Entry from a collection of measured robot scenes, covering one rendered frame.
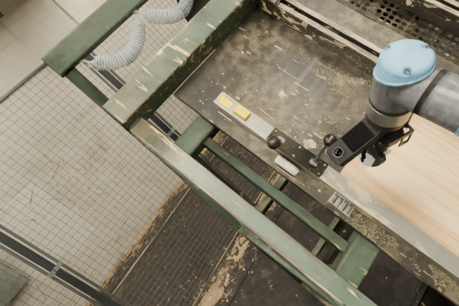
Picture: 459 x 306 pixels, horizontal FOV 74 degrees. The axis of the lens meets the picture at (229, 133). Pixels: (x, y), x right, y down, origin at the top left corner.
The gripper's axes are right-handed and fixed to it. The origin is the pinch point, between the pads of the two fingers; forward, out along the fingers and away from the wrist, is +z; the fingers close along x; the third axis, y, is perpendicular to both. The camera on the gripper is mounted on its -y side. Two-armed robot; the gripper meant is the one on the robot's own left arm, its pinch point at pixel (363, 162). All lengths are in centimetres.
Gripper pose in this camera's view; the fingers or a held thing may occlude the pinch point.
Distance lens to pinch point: 80.6
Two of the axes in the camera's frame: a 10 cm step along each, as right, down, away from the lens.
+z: 2.4, 5.0, 8.4
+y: 8.8, -4.7, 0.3
